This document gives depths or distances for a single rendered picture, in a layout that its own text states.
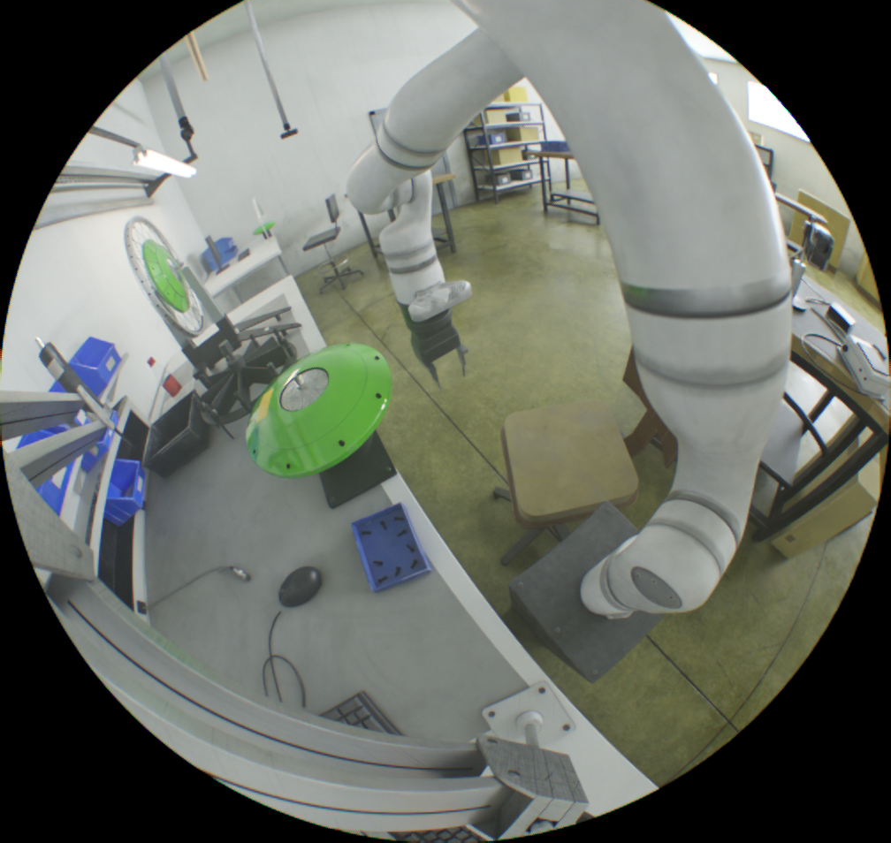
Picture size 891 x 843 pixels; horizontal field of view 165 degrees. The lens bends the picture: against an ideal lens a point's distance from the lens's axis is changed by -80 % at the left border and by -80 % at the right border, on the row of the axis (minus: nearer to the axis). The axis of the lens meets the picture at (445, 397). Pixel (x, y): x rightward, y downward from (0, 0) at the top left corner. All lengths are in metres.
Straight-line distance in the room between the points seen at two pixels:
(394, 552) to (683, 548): 0.42
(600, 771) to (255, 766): 0.48
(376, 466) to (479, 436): 1.15
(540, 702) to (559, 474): 0.60
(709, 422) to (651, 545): 0.14
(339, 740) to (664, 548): 0.25
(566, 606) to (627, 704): 1.05
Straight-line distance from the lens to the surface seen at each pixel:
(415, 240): 0.40
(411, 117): 0.28
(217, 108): 5.36
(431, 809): 0.23
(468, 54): 0.27
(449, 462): 1.64
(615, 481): 0.90
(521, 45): 0.15
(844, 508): 1.69
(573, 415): 1.00
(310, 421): 0.51
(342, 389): 0.52
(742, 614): 1.80
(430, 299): 0.40
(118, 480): 1.29
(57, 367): 0.66
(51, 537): 0.21
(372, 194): 0.37
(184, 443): 1.02
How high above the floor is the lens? 1.40
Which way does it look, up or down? 47 degrees down
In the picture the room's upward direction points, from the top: 17 degrees counter-clockwise
